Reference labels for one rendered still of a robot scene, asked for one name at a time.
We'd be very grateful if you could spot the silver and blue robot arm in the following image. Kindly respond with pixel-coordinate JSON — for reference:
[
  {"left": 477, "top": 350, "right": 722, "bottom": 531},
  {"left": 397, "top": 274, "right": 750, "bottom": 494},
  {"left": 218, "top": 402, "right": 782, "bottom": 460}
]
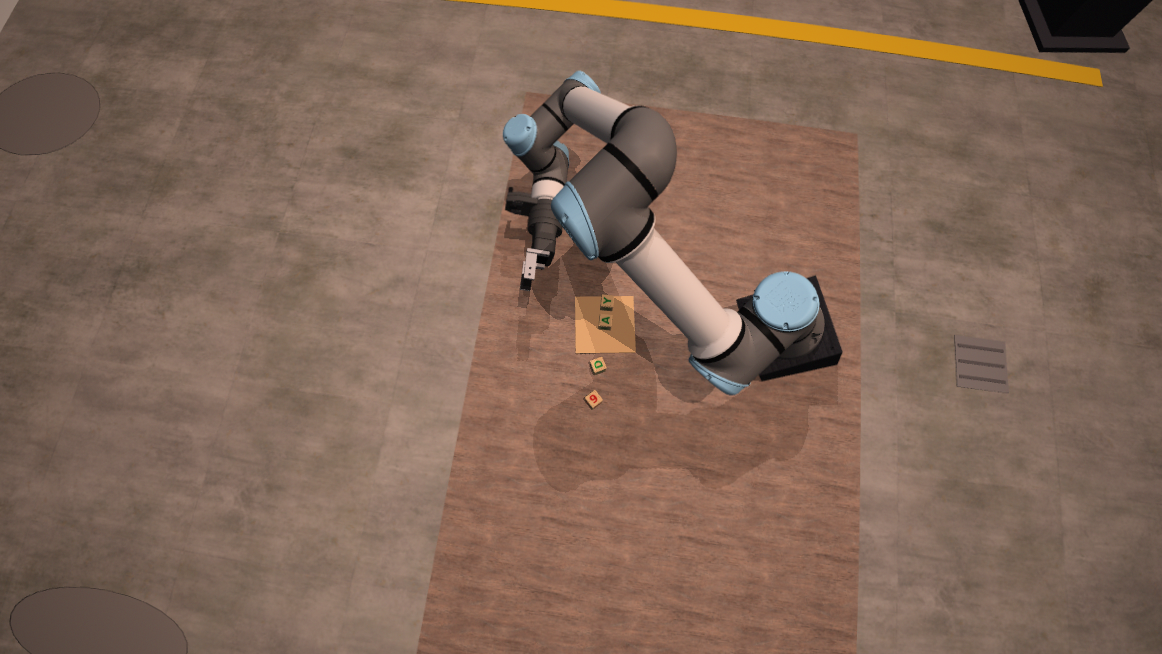
[{"left": 503, "top": 71, "right": 825, "bottom": 395}]

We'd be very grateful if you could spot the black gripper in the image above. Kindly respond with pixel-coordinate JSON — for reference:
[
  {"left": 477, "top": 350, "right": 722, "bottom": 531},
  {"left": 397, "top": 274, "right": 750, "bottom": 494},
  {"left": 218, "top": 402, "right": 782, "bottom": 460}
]
[{"left": 505, "top": 180, "right": 564, "bottom": 292}]

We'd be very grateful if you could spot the orange flat mat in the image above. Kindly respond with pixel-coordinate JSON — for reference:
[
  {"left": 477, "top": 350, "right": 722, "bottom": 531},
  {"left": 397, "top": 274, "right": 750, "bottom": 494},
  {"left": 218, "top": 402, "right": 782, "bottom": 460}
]
[{"left": 575, "top": 296, "right": 636, "bottom": 354}]

